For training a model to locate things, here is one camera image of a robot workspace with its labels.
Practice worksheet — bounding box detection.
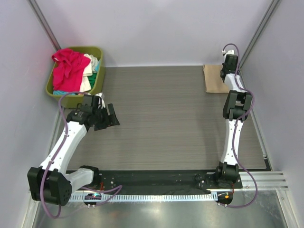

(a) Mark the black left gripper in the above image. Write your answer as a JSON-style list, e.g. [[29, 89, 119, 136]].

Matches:
[[92, 104, 119, 131]]

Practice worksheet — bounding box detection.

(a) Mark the beige t shirt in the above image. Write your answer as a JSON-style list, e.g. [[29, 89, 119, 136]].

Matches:
[[203, 65, 229, 94]]

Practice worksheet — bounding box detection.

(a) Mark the olive green plastic bin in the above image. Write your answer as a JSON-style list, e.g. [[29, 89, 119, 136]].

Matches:
[[46, 46, 105, 108]]

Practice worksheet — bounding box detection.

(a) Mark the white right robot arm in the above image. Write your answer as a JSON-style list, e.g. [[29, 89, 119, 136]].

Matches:
[[214, 50, 252, 188]]

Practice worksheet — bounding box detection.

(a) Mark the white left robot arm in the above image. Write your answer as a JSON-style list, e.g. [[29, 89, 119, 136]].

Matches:
[[27, 93, 120, 206]]

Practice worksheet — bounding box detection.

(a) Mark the green t shirt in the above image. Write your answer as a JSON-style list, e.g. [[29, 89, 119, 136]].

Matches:
[[87, 73, 97, 89]]

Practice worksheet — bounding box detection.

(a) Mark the cream t shirt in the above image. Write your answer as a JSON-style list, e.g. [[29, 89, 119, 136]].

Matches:
[[79, 54, 100, 92]]

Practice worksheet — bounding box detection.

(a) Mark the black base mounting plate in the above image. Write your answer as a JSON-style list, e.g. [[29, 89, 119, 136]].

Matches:
[[75, 170, 243, 204]]

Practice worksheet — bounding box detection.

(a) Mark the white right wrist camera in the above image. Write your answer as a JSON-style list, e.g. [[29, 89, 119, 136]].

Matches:
[[222, 49, 235, 56]]

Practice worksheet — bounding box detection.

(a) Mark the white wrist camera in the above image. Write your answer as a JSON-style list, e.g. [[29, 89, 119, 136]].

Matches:
[[95, 92, 106, 109], [222, 49, 235, 56]]

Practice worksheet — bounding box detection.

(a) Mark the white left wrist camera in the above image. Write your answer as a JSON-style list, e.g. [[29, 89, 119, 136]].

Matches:
[[95, 92, 106, 109]]

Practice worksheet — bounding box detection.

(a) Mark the right aluminium corner post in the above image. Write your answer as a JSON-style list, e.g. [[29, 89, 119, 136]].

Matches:
[[237, 0, 282, 71]]

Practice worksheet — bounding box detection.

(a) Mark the aluminium corner post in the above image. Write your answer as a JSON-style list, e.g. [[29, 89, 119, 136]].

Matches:
[[27, 0, 61, 50], [237, 0, 282, 71]]

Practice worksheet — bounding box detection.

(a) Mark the white slotted cable duct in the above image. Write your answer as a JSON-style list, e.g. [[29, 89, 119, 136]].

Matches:
[[69, 192, 218, 203]]

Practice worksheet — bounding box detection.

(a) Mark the aluminium frame rail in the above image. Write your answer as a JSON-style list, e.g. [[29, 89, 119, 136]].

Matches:
[[28, 172, 289, 193]]

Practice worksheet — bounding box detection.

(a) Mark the left aluminium corner post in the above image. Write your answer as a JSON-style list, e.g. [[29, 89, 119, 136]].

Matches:
[[27, 0, 61, 50]]

